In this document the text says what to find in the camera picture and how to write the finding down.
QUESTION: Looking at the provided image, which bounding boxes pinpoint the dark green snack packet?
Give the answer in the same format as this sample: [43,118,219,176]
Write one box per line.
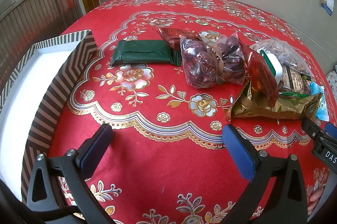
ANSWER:
[110,40,182,67]

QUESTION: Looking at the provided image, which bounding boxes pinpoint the clear bag of nuts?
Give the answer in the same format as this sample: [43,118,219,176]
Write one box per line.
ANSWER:
[250,39,315,80]

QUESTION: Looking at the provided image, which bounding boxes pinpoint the gold snack packet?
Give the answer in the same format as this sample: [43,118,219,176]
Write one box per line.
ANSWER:
[224,80,323,122]

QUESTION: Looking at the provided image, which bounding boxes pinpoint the red foil snack packet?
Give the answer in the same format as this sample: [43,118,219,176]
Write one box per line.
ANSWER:
[238,37,279,109]

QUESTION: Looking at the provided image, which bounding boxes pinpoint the wooden slatted panel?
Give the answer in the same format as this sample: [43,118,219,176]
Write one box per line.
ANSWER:
[0,0,79,88]

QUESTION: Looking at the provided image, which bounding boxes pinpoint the dark label snack packet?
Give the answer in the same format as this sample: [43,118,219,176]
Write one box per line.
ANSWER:
[279,66,312,95]

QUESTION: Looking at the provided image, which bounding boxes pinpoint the person's right hand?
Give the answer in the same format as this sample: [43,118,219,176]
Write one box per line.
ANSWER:
[307,186,326,216]

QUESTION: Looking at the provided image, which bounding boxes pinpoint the red floral tablecloth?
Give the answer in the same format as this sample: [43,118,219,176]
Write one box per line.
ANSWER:
[47,0,335,224]

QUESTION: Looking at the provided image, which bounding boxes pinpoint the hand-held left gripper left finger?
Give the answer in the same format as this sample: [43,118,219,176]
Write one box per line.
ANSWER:
[26,123,114,224]

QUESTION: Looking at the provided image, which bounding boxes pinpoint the white container with green lid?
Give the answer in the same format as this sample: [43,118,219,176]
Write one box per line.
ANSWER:
[259,49,284,82]

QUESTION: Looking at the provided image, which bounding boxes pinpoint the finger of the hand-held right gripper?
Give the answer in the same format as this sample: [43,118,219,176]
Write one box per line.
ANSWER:
[324,122,337,139]
[301,117,329,143]

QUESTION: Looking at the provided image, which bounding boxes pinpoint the striped cardboard box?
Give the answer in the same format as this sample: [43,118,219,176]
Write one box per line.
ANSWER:
[0,29,98,203]

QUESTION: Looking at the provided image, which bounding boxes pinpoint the light blue snack packet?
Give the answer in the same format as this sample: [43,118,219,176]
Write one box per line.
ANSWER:
[308,82,329,122]

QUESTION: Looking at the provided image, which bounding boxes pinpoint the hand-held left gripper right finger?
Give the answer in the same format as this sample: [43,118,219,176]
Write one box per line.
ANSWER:
[222,124,308,224]

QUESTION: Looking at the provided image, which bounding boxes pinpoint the clear bag of red dates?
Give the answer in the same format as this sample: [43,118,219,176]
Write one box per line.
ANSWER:
[180,31,249,90]

